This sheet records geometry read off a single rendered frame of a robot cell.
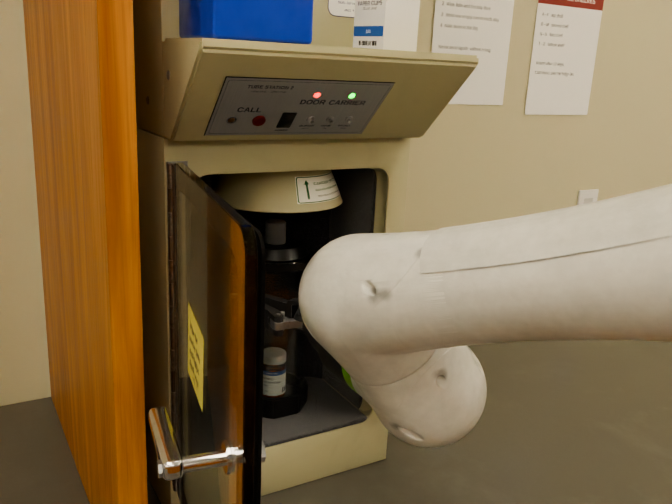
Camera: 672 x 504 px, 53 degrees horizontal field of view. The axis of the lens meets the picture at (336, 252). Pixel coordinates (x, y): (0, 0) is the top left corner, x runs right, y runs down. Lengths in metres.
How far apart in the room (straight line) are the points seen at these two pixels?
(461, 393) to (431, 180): 0.91
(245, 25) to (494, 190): 1.05
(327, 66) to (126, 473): 0.45
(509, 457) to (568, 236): 0.67
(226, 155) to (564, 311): 0.43
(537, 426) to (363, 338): 0.69
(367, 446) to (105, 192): 0.55
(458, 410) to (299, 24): 0.38
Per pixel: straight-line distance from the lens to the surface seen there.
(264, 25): 0.65
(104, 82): 0.63
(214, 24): 0.64
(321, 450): 0.96
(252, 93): 0.68
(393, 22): 0.75
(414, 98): 0.78
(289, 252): 0.89
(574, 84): 1.73
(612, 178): 1.90
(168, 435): 0.56
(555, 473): 1.08
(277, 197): 0.83
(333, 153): 0.82
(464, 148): 1.52
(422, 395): 0.60
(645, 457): 1.17
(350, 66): 0.70
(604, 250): 0.44
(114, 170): 0.64
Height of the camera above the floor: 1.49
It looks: 16 degrees down
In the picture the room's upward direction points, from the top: 3 degrees clockwise
